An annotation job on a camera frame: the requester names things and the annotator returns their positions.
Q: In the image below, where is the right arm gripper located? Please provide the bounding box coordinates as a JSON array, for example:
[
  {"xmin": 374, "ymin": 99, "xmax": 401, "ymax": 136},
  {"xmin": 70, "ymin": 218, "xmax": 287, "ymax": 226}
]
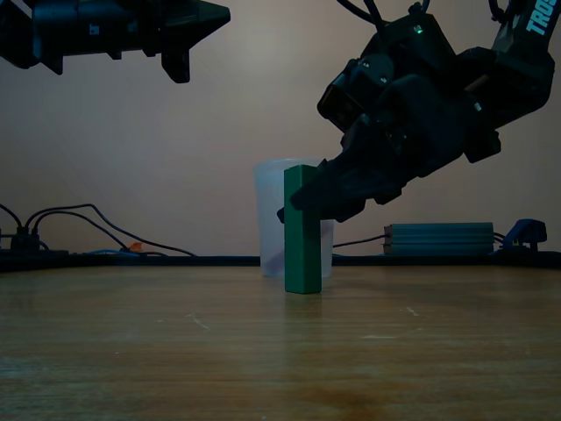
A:
[{"xmin": 291, "ymin": 12, "xmax": 501, "ymax": 223}]

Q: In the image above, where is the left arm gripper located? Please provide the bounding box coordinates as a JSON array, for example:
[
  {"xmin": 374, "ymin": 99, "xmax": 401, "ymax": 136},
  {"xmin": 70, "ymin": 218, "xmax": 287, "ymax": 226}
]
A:
[{"xmin": 32, "ymin": 0, "xmax": 231, "ymax": 84}]

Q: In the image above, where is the green rectangular block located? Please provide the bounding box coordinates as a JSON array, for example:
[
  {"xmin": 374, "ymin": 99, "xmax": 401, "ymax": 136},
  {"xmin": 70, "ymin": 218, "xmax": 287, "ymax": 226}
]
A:
[{"xmin": 283, "ymin": 164, "xmax": 323, "ymax": 295}]

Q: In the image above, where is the grey power supply box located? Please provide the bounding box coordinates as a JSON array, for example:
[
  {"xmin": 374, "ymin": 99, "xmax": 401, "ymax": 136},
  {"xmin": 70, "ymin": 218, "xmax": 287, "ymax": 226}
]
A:
[{"xmin": 383, "ymin": 222, "xmax": 496, "ymax": 256}]

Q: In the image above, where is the translucent plastic cup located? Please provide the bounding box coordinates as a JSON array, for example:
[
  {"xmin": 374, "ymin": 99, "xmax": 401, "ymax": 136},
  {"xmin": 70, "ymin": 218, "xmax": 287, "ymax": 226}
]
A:
[{"xmin": 252, "ymin": 157, "xmax": 337, "ymax": 278}]

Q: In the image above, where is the red rectangular block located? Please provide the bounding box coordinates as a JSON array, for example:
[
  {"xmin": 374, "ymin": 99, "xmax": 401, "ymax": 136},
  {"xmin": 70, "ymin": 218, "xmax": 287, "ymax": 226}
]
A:
[{"xmin": 267, "ymin": 218, "xmax": 335, "ymax": 271}]

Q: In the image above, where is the blue connector clamp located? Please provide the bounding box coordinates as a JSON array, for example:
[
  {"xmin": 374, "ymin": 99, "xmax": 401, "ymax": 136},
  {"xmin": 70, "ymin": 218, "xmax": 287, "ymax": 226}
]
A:
[{"xmin": 502, "ymin": 218, "xmax": 549, "ymax": 252}]

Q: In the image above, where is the black power adapter brick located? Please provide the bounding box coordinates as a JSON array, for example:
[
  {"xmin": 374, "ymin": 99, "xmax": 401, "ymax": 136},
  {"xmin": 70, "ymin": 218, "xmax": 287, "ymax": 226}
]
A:
[{"xmin": 11, "ymin": 225, "xmax": 46, "ymax": 252}]

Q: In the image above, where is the black power supply cable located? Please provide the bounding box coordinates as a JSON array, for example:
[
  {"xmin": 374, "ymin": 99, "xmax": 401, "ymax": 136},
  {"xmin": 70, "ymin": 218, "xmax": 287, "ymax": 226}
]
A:
[{"xmin": 331, "ymin": 235, "xmax": 388, "ymax": 250}]

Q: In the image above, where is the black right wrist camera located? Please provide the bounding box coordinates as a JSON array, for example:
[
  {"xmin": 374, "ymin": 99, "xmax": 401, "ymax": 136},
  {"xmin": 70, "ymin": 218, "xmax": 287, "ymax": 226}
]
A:
[{"xmin": 316, "ymin": 54, "xmax": 398, "ymax": 135}]

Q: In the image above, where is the black aluminium frame rail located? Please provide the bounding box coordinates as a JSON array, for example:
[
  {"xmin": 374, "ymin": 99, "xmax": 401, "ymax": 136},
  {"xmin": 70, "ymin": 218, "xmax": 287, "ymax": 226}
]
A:
[{"xmin": 0, "ymin": 253, "xmax": 561, "ymax": 274}]

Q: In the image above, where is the black looped wrist cable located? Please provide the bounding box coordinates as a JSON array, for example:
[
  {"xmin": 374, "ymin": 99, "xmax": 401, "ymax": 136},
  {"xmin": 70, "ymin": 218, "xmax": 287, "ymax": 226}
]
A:
[{"xmin": 336, "ymin": 0, "xmax": 424, "ymax": 32}]

